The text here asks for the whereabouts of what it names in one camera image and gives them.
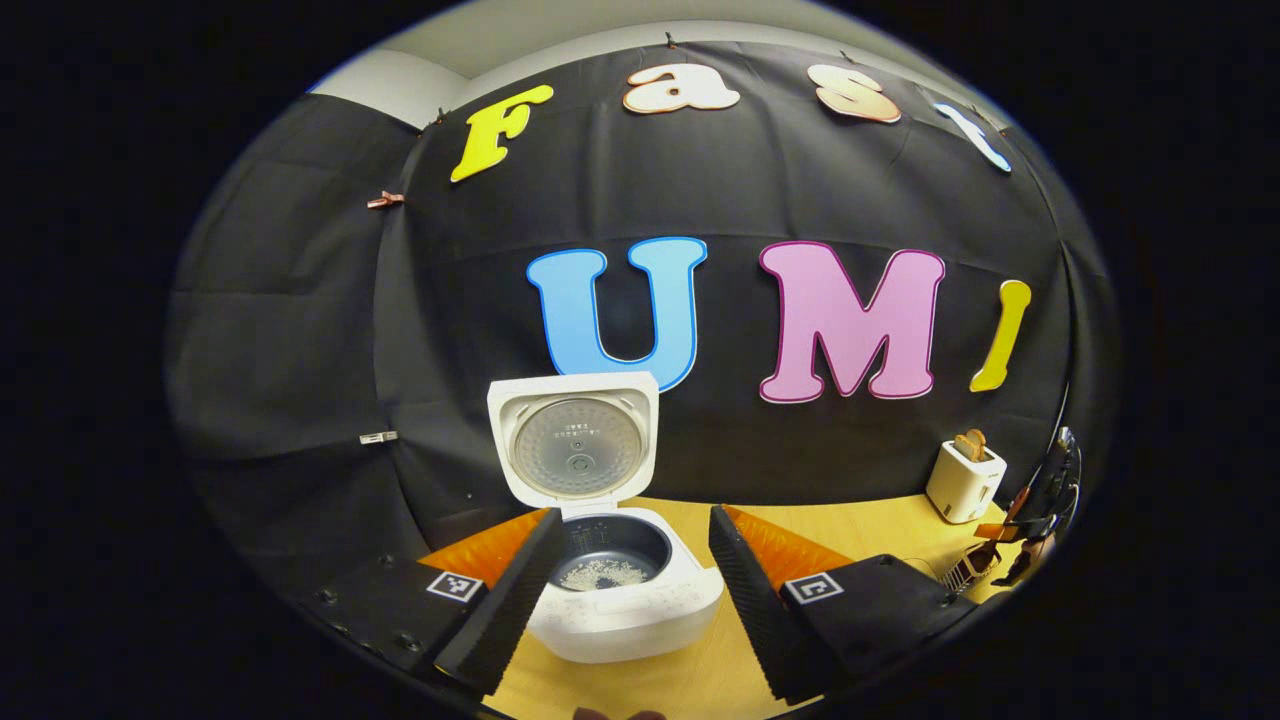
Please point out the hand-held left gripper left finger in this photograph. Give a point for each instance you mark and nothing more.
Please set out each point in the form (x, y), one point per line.
(505, 620)

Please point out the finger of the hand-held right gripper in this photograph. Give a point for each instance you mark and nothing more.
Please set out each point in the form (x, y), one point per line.
(1015, 531)
(1030, 565)

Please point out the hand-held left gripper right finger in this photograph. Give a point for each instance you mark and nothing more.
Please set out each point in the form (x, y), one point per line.
(760, 610)

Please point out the slatted chopstick holder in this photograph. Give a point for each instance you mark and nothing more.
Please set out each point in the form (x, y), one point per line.
(968, 572)

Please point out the white rice grains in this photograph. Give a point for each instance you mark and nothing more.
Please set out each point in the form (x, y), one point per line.
(605, 574)

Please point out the white rice cooker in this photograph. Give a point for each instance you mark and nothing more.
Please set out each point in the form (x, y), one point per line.
(620, 620)

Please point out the white toaster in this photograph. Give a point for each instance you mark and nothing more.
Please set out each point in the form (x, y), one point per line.
(960, 492)

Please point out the toast slice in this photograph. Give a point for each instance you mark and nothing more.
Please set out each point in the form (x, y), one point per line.
(977, 440)
(964, 448)

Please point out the white clip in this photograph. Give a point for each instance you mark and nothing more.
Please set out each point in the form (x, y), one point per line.
(378, 437)

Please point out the black backdrop cloth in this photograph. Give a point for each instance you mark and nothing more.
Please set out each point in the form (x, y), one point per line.
(700, 180)

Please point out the copper clip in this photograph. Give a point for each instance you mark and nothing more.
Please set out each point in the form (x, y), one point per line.
(385, 199)

